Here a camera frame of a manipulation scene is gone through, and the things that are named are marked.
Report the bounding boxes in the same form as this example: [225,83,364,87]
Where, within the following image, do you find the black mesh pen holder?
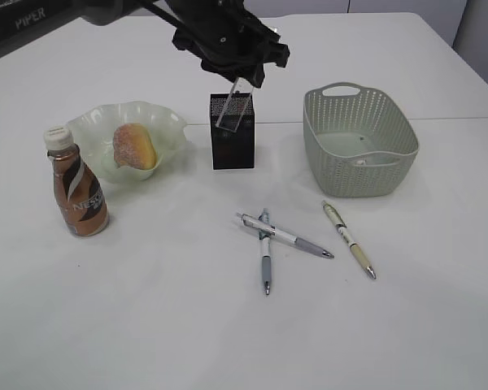
[210,93,255,170]

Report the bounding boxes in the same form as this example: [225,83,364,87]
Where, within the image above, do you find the blue patterned pen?
[259,232,272,296]

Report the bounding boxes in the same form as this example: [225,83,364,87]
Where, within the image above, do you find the frosted green wavy plate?
[66,101,186,184]

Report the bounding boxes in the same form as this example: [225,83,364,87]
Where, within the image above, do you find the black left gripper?
[166,0,290,89]

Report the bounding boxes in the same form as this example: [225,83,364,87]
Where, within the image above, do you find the white grey ballpoint pen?
[237,213,334,259]

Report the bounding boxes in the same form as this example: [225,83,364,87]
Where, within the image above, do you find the cream ballpoint pen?
[321,201,377,280]

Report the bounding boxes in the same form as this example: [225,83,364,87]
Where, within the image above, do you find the brown coffee bottle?
[43,126,109,237]

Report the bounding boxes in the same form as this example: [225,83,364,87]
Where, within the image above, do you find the green plastic woven basket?
[303,82,420,198]

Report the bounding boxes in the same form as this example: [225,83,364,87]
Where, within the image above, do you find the yellow bread roll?
[113,123,157,170]

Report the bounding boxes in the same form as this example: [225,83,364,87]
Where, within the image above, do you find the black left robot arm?
[0,0,290,88]

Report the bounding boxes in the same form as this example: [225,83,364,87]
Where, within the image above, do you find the clear plastic ruler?
[216,77,255,132]

